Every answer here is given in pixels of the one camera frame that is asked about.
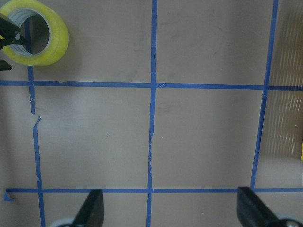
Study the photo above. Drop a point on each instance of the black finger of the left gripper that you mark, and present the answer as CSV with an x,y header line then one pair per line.
x,y
4,65
10,33

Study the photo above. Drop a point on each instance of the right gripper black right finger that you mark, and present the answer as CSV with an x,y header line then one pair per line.
x,y
252,211

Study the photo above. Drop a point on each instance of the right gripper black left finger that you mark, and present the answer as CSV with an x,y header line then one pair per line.
x,y
91,213

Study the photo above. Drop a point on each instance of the yellow tape roll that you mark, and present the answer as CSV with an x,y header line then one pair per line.
x,y
45,30

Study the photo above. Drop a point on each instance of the yellow plastic basket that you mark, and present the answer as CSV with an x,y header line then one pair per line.
x,y
301,151

